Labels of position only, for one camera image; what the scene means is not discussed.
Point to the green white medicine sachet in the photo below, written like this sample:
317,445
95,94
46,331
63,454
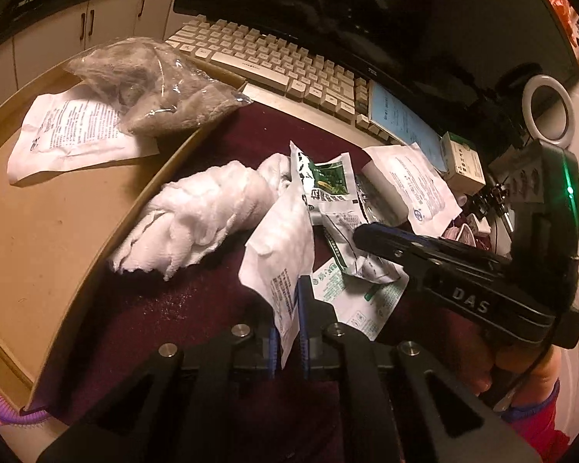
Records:
327,187

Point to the green white medicine box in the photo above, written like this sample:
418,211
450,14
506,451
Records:
464,172

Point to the white green leaflet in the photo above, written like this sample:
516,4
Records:
358,303

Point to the large white gauze packet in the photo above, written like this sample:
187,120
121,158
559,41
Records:
412,188

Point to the bagged grey towel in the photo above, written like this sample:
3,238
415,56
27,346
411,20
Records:
155,90

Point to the white printed medicine sachet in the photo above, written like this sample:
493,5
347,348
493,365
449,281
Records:
353,261

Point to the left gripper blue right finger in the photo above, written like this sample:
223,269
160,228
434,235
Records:
315,317

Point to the red blue sleeve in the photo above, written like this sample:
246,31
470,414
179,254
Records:
535,423

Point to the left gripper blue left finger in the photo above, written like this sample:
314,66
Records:
273,351

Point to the clear wet wipe packet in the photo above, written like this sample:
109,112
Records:
375,208

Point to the black monitor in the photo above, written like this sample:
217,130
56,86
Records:
435,54

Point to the beige computer keyboard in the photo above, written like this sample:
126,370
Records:
283,75

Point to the white packet in tray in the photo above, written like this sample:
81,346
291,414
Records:
72,130

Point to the small white gauze packet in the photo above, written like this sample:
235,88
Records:
278,253

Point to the white kitchen cabinets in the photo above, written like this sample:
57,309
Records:
52,40

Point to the blue paper sheet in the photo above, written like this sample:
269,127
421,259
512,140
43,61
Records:
402,124

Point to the pink cartoon pouch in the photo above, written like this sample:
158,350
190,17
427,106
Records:
471,230

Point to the brown cardboard tray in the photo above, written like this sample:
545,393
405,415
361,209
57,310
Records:
56,232

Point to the right hand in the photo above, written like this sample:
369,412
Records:
473,360

